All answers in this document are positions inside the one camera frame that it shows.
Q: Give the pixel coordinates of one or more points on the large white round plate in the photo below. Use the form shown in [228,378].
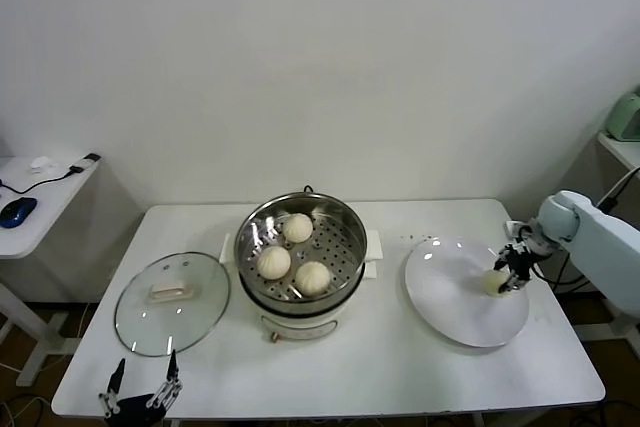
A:
[440,287]

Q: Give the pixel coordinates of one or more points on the small dark crumbs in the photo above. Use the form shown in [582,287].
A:
[415,236]

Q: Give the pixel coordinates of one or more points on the cream electric cooker base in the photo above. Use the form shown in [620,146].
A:
[300,329]

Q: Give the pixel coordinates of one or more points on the white steamed baozi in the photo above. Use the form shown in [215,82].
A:
[491,283]
[273,262]
[312,278]
[298,227]

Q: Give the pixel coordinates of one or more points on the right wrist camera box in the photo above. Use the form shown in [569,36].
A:
[515,228]

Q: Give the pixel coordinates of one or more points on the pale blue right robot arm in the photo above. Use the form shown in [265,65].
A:
[600,232]

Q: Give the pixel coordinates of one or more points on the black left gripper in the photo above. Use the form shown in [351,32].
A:
[134,412]

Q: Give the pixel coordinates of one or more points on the white side table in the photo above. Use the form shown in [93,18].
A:
[50,207]

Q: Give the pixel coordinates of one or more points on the mint green appliance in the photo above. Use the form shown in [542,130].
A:
[625,117]

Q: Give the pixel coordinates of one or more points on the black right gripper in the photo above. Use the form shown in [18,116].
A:
[520,263]

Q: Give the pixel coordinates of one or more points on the perforated steel steamer basket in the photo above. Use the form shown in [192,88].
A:
[345,252]

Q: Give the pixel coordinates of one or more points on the small crumpled white object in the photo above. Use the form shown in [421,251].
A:
[42,164]

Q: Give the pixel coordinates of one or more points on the round glass pot lid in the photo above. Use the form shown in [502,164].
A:
[170,293]

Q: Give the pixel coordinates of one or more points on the blue computer mouse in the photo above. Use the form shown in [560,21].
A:
[17,211]

